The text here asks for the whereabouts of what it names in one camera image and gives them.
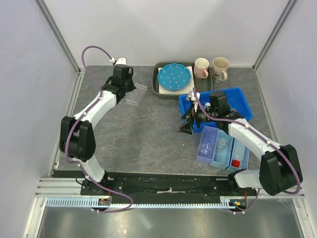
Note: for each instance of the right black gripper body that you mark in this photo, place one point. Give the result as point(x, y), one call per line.
point(199, 116)

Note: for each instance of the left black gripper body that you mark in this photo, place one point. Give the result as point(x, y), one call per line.
point(129, 85)

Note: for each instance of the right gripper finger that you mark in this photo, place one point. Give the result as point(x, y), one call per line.
point(188, 115)
point(186, 128)

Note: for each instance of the clear glass beaker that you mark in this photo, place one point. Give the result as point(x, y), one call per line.
point(206, 148)

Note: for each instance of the small glass stopper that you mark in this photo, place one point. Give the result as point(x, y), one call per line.
point(221, 145)

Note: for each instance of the white red-capped wash bottle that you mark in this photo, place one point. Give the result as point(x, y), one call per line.
point(238, 154)

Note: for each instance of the round glass flask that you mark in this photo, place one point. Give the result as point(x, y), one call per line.
point(207, 104)

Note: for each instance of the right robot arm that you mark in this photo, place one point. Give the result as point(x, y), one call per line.
point(279, 171)

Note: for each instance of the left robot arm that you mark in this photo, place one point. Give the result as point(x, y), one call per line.
point(77, 139)

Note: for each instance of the clear test tube rack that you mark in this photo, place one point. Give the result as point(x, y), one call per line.
point(134, 98)

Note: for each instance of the purple plastic box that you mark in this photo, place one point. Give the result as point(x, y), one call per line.
point(209, 134)

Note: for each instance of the white square plate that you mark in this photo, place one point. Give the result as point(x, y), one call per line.
point(180, 92)

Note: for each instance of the blue polka dot plate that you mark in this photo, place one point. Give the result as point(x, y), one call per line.
point(174, 77)

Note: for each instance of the blue divided bin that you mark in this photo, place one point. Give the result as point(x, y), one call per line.
point(241, 101)

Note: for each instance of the light blue box middle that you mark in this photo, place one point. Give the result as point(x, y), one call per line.
point(221, 160)

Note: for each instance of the light blue box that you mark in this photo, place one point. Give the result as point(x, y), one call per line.
point(243, 165)
point(221, 160)

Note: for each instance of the pink mug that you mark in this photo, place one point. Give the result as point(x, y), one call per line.
point(201, 66)

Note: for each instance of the cream floral mug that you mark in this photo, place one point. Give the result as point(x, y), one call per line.
point(220, 66)

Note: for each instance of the light blue box right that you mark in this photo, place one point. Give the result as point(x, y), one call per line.
point(243, 165)

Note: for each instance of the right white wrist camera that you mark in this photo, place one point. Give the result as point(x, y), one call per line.
point(192, 99)

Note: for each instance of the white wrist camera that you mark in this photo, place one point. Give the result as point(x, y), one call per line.
point(192, 99)
point(120, 61)

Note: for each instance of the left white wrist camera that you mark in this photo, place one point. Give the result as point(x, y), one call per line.
point(120, 61)

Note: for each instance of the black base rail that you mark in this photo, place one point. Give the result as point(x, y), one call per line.
point(164, 189)

